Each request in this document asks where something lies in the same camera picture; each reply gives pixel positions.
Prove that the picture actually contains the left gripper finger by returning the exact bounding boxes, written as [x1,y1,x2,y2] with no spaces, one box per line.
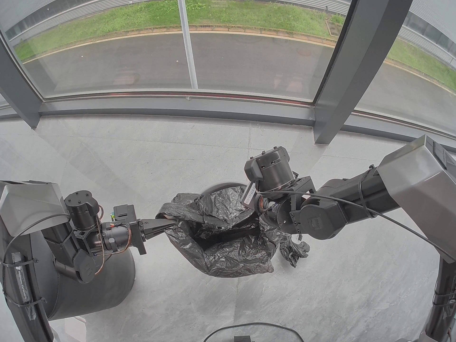
[142,228,169,241]
[140,218,179,230]

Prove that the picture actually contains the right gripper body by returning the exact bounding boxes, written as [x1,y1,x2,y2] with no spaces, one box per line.
[242,180,283,224]

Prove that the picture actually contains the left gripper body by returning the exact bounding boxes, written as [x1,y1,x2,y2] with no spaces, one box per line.
[101,219,147,256]

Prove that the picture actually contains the black plastic bag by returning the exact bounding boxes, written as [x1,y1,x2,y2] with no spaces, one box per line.
[156,187,285,279]

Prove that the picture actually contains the crumpled black plastic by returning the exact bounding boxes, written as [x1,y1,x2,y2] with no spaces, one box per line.
[280,232,311,268]

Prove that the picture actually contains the dark grey round chair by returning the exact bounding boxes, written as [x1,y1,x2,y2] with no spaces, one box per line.
[28,227,137,322]

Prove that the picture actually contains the window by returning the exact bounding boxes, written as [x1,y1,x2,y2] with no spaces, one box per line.
[0,0,456,145]

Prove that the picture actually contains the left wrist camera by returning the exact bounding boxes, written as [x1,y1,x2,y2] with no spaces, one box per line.
[111,204,136,225]

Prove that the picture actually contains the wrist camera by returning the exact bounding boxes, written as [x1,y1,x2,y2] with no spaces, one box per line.
[111,204,136,225]
[244,157,265,184]

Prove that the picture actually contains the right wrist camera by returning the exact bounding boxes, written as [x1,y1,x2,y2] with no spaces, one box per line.
[244,157,265,184]

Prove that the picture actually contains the black cable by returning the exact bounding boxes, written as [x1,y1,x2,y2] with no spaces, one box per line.
[256,189,456,261]
[6,215,70,263]
[210,322,304,342]

